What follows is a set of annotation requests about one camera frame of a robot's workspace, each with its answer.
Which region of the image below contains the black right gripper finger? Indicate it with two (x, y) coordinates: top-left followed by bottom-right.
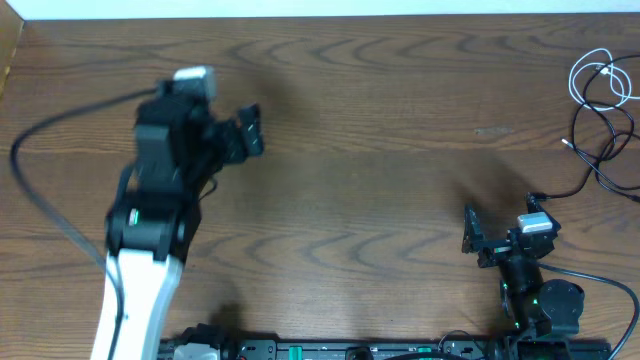
(461, 204), (486, 254)
(525, 193), (561, 230)

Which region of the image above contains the white USB cable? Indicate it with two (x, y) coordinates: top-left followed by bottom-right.
(568, 47), (634, 113)

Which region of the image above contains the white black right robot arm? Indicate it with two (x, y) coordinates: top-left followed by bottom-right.
(461, 194), (584, 359)

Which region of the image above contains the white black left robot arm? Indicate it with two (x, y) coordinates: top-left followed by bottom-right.
(91, 82), (264, 359)

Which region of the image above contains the wooden side panel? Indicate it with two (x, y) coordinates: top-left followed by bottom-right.
(0, 0), (24, 92)

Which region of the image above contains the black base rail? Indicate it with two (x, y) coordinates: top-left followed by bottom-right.
(159, 337), (614, 360)

